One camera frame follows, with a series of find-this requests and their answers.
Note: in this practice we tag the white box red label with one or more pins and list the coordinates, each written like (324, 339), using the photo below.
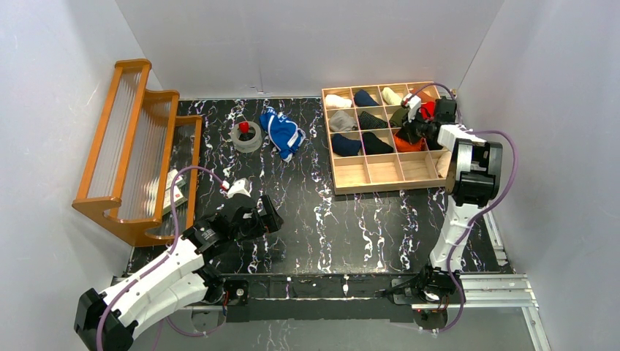
(173, 179)

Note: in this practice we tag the blue underwear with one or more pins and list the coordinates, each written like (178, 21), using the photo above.
(284, 133)

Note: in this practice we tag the black rolled cloth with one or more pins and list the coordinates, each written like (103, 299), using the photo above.
(433, 145)
(374, 146)

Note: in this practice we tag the red rolled cloth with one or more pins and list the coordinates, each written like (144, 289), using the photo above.
(427, 110)

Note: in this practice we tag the olive rolled cloth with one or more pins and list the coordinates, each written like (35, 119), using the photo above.
(398, 117)

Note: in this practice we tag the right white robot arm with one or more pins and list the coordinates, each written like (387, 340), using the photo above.
(472, 180)

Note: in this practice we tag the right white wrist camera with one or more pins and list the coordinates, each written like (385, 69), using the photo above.
(411, 102)

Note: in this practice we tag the white rolled cloth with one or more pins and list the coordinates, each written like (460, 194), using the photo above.
(333, 102)

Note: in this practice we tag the orange underwear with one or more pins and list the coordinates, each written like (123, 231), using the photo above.
(404, 146)

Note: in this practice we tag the wooden acrylic tiered rack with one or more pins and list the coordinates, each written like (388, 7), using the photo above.
(123, 184)

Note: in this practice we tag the grey rolled cloth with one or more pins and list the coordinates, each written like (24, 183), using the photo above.
(341, 121)

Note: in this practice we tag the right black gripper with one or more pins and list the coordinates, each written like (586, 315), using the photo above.
(415, 129)

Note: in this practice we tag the wooden compartment organizer box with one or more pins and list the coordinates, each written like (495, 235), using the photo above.
(383, 172)

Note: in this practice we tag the rust orange rolled cloth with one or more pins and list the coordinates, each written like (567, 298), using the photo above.
(425, 97)

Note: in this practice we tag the clear tape roll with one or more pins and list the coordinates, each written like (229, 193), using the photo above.
(246, 143)

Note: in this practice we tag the black rolled cloth right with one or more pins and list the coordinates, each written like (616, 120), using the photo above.
(433, 145)

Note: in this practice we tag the dark patterned rolled cloth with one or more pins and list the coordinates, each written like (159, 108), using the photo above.
(368, 121)

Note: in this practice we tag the black rolled cloth middle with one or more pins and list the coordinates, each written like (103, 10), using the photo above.
(374, 146)

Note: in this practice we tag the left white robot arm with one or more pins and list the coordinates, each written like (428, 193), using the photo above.
(113, 318)

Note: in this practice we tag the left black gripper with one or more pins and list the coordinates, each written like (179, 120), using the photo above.
(261, 220)

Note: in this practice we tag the small red cap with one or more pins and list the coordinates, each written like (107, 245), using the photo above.
(244, 127)

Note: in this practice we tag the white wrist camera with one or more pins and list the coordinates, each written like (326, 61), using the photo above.
(411, 102)
(240, 187)

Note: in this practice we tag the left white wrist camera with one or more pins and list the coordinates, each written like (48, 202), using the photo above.
(240, 187)

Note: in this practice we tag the beige rolled cloth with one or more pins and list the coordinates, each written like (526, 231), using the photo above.
(443, 163)

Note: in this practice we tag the cream rolled cloth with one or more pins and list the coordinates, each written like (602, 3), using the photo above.
(390, 96)

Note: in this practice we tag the navy rolled cloth top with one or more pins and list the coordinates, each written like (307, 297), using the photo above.
(363, 99)

